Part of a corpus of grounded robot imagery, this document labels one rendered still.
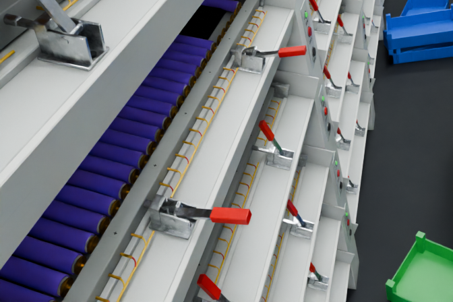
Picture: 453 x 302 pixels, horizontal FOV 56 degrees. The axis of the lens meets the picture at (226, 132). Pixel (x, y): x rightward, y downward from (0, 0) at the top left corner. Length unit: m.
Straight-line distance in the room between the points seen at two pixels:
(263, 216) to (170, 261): 0.27
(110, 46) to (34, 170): 0.11
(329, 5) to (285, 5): 0.42
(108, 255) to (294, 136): 0.46
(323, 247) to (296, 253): 0.23
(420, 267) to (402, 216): 0.19
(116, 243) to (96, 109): 0.13
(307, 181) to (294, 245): 0.16
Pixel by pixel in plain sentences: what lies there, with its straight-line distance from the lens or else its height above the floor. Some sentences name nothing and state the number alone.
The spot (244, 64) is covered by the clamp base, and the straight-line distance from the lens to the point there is 0.58.
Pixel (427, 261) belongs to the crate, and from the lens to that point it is 1.41.
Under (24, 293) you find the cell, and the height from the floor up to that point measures 0.94.
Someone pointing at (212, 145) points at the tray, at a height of 0.89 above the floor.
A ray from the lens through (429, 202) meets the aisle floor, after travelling 1.54.
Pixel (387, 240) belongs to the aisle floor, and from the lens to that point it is 1.45.
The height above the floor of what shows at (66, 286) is 0.93.
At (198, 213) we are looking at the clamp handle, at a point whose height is 0.91.
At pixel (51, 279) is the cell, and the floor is 0.94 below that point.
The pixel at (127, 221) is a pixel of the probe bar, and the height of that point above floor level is 0.93.
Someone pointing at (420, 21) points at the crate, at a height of 0.10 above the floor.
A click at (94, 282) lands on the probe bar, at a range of 0.37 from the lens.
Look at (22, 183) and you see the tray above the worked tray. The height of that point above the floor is 1.06.
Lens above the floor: 1.19
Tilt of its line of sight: 37 degrees down
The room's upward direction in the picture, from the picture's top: 22 degrees counter-clockwise
